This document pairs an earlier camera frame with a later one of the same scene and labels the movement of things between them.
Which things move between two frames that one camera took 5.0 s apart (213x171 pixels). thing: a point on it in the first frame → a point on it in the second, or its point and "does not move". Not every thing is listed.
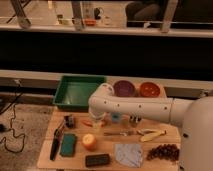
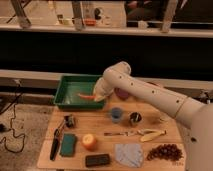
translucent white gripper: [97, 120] → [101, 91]
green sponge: [68, 145] does not move
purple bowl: [123, 88] does not move
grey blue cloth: [129, 154] does not move
